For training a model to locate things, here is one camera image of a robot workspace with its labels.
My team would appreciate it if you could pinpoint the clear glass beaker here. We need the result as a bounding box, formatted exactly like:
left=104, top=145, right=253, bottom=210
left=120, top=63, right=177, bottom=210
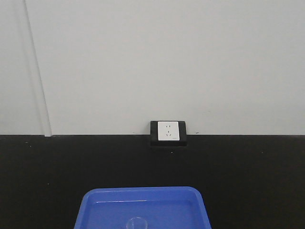
left=126, top=217, right=148, bottom=229

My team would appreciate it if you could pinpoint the white wall power socket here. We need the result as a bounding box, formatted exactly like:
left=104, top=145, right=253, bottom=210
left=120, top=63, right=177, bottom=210
left=150, top=121, right=187, bottom=147

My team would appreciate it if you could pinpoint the blue plastic tray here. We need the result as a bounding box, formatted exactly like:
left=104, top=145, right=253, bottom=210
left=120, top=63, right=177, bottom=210
left=74, top=187, right=211, bottom=229

